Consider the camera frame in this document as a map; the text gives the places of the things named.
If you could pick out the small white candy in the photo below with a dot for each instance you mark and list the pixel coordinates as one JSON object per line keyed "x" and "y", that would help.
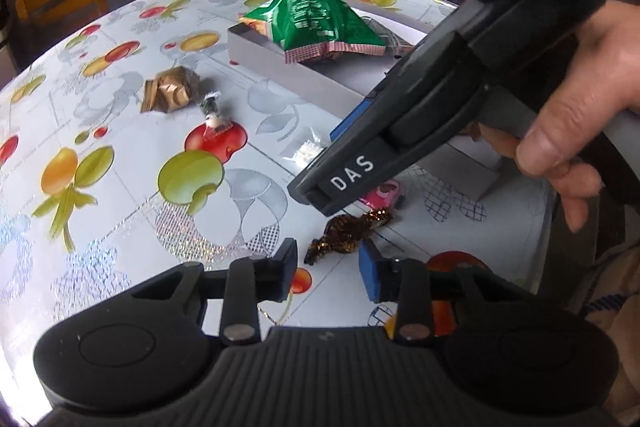
{"x": 306, "y": 150}

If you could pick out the pink candy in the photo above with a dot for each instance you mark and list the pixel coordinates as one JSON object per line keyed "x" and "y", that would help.
{"x": 387, "y": 194}

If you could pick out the fruit print tablecloth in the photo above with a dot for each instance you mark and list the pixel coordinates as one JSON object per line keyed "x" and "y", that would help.
{"x": 125, "y": 132}

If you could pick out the gold foil candy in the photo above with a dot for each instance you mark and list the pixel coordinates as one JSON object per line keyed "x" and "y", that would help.
{"x": 345, "y": 232}

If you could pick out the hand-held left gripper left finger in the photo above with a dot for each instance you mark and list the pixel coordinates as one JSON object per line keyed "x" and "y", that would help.
{"x": 289, "y": 268}

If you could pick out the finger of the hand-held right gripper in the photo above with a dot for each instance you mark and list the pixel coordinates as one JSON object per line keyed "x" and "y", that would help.
{"x": 350, "y": 122}

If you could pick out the brown snack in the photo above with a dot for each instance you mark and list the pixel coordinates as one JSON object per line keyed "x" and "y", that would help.
{"x": 167, "y": 89}

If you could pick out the person's right hand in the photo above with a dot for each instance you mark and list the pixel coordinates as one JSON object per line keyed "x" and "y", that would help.
{"x": 590, "y": 82}

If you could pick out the person's clothing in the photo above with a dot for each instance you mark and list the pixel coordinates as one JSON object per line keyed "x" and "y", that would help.
{"x": 610, "y": 307}

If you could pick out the clear wrapped candy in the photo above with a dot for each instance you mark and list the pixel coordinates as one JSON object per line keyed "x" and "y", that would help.
{"x": 215, "y": 117}

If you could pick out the green snack bag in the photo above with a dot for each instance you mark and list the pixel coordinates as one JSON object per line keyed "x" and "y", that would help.
{"x": 310, "y": 22}

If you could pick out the white cardboard box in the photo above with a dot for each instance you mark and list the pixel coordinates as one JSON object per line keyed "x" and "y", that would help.
{"x": 280, "y": 62}

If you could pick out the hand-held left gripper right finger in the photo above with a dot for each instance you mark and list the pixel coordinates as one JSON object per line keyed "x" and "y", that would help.
{"x": 369, "y": 272}

